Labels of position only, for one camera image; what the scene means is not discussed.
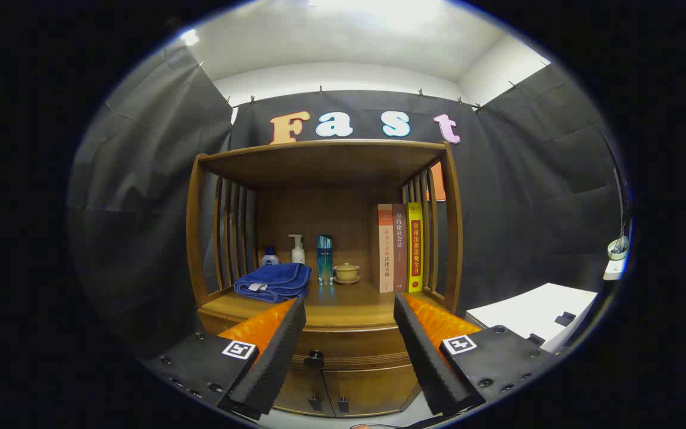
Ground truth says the white appliance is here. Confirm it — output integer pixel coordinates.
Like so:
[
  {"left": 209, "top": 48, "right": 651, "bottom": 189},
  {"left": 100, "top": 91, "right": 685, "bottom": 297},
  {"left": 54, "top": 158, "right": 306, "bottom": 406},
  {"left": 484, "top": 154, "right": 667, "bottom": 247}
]
[{"left": 465, "top": 283, "right": 598, "bottom": 353}]

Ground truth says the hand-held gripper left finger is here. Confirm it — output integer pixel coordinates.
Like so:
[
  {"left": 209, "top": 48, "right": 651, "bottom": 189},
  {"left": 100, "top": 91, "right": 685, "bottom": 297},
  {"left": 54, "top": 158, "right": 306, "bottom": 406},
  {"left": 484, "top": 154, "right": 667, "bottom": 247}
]
[{"left": 141, "top": 297, "right": 307, "bottom": 421}]

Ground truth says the wooden cabinet door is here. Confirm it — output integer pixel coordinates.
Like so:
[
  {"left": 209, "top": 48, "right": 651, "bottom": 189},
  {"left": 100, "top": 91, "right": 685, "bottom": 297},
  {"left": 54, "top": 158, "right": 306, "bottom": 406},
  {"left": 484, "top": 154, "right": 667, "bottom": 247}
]
[
  {"left": 322, "top": 365, "right": 421, "bottom": 418},
  {"left": 272, "top": 368, "right": 335, "bottom": 418}
]

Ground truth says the yellow book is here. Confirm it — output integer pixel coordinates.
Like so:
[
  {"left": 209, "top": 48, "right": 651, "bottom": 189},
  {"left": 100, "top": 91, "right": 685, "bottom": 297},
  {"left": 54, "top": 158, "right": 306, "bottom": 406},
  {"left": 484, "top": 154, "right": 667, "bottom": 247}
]
[{"left": 407, "top": 202, "right": 424, "bottom": 293}]

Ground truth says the wooden countertop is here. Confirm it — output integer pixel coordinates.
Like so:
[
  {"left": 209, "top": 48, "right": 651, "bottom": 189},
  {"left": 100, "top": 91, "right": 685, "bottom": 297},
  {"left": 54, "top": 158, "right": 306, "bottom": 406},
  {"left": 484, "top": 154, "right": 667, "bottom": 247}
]
[{"left": 199, "top": 280, "right": 460, "bottom": 331}]

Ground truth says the beige lidded teacup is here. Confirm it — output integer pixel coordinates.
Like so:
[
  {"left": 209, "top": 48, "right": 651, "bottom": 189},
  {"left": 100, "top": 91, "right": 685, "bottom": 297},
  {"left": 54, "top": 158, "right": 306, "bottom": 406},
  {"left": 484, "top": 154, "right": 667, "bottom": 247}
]
[{"left": 333, "top": 262, "right": 361, "bottom": 285}]

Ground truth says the wooden drawer with black knob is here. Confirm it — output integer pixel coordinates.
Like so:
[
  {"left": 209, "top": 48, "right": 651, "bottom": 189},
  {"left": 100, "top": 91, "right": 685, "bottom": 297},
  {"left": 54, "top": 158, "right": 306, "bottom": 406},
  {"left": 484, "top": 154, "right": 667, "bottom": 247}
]
[{"left": 201, "top": 311, "right": 421, "bottom": 371}]

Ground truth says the black backdrop cloth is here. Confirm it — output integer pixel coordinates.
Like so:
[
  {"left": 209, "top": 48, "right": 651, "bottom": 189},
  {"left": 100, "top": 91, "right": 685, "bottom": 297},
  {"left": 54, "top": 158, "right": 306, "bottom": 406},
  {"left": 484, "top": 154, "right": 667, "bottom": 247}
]
[{"left": 68, "top": 46, "right": 623, "bottom": 358}]

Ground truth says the brown book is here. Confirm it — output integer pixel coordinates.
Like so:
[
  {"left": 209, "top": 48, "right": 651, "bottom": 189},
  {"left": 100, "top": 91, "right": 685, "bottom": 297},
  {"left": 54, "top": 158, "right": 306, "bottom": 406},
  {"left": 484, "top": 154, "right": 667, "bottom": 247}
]
[{"left": 392, "top": 204, "right": 409, "bottom": 293}]

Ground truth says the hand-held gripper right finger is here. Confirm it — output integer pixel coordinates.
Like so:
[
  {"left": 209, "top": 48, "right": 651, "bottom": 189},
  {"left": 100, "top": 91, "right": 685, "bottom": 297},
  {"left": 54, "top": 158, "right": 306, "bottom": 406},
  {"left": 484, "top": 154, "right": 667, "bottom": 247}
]
[{"left": 394, "top": 292, "right": 558, "bottom": 416}]

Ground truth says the beige orange book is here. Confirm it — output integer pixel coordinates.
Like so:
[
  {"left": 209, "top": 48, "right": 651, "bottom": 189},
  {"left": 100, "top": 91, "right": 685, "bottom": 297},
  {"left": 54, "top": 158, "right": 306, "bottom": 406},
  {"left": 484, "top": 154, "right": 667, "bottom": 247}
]
[{"left": 370, "top": 204, "right": 395, "bottom": 293}]

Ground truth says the tall blue glass bottle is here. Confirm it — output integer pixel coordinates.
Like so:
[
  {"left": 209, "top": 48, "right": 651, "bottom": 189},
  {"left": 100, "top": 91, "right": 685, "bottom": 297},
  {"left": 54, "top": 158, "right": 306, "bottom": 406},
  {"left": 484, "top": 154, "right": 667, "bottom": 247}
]
[{"left": 317, "top": 235, "right": 334, "bottom": 285}]

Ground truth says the wooden cabinet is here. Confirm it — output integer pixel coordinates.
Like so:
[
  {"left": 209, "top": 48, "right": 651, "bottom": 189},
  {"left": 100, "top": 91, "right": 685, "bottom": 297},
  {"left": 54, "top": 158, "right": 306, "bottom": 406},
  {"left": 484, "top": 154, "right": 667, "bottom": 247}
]
[{"left": 186, "top": 140, "right": 463, "bottom": 418}]

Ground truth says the small white green device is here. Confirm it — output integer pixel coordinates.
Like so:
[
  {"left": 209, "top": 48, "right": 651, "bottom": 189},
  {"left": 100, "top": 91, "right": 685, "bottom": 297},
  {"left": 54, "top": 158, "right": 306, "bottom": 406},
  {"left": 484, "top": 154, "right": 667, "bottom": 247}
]
[{"left": 604, "top": 235, "right": 629, "bottom": 281}]

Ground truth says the folded blue towel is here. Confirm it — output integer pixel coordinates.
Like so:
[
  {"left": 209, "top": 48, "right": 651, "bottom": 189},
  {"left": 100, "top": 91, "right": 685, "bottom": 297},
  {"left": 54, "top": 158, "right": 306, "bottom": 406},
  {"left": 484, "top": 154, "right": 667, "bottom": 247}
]
[{"left": 234, "top": 263, "right": 312, "bottom": 303}]

